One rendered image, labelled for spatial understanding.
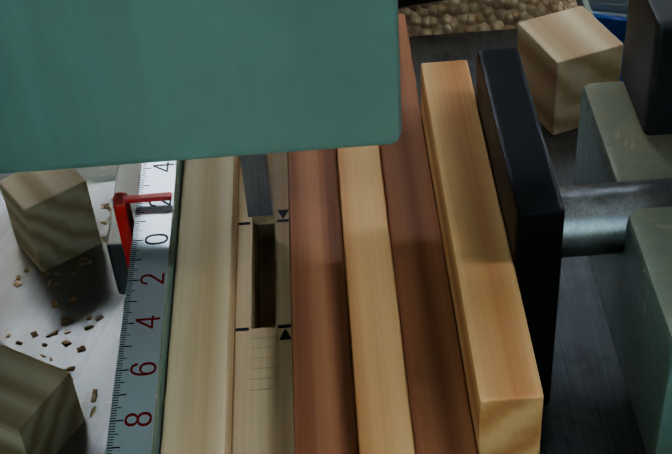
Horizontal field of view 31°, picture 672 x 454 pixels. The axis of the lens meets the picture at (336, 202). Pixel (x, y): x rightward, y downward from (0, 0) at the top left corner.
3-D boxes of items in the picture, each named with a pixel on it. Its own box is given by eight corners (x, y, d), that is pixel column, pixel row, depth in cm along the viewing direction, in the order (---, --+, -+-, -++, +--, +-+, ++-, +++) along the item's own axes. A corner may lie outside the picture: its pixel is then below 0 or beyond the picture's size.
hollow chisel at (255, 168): (273, 216, 44) (259, 102, 40) (248, 217, 44) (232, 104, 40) (273, 199, 44) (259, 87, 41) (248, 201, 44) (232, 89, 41)
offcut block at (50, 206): (17, 243, 66) (-3, 180, 63) (75, 215, 68) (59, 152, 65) (42, 274, 64) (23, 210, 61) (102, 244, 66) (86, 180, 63)
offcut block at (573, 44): (514, 94, 57) (517, 21, 54) (576, 76, 58) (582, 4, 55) (552, 136, 54) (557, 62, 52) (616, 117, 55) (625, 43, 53)
